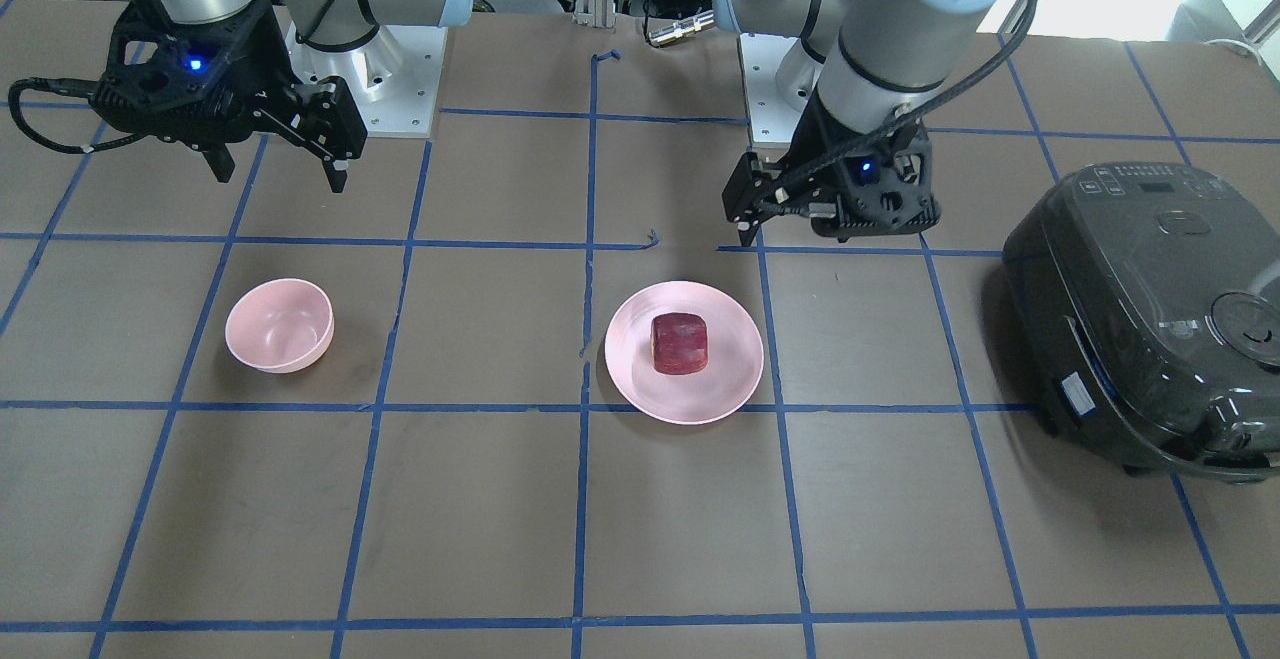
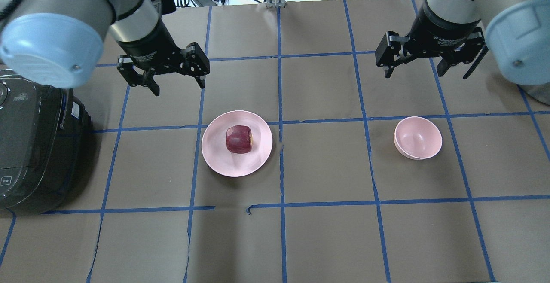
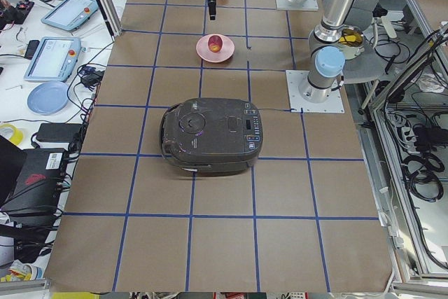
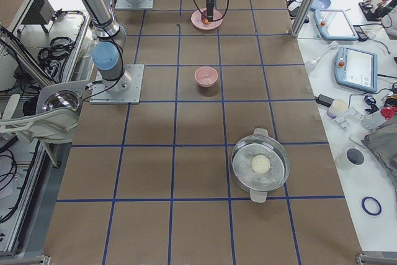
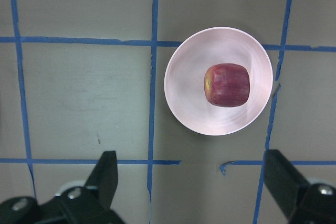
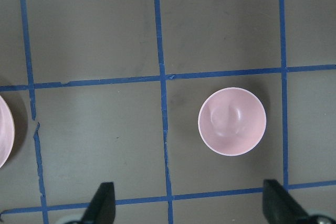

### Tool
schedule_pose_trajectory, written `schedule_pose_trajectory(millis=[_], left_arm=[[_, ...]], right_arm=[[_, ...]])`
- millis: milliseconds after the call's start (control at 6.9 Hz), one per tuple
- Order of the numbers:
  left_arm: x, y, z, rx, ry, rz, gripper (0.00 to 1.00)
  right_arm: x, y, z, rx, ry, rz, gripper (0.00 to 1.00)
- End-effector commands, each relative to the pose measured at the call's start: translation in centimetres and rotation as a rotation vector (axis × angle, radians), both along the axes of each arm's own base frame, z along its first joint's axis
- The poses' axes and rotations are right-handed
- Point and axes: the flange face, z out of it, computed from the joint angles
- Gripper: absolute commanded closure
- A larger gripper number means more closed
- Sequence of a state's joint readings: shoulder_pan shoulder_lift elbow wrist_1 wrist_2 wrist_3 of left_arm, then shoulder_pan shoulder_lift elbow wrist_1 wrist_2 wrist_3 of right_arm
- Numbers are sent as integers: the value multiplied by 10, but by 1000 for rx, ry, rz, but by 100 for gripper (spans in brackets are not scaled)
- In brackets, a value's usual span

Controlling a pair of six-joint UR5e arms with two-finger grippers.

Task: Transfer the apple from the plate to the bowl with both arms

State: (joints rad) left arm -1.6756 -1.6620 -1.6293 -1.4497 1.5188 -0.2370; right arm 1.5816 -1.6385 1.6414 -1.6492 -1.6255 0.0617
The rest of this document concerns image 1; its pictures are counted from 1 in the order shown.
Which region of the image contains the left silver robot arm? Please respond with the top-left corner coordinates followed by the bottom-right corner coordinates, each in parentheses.
top-left (713, 0), bottom-right (1038, 246)

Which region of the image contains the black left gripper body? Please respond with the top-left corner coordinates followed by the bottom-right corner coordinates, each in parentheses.
top-left (774, 99), bottom-right (941, 243)

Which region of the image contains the black rice cooker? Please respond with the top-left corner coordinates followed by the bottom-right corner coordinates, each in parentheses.
top-left (1002, 163), bottom-right (1279, 482)

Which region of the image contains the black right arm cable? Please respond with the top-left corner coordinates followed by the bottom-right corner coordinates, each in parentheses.
top-left (8, 75), bottom-right (136, 156)

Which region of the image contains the silver cable connector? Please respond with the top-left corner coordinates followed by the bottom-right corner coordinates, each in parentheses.
top-left (644, 9), bottom-right (716, 49)

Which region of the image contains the pink bowl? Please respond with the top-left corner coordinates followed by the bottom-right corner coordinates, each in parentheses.
top-left (224, 279), bottom-right (337, 375)

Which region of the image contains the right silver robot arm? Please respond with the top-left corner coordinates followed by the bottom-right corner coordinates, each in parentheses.
top-left (88, 0), bottom-right (472, 193)

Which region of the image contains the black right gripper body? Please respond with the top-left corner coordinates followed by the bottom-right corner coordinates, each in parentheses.
top-left (90, 0), bottom-right (301, 156)

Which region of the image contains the pink plate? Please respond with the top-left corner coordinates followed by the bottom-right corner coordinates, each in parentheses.
top-left (604, 282), bottom-right (765, 425)

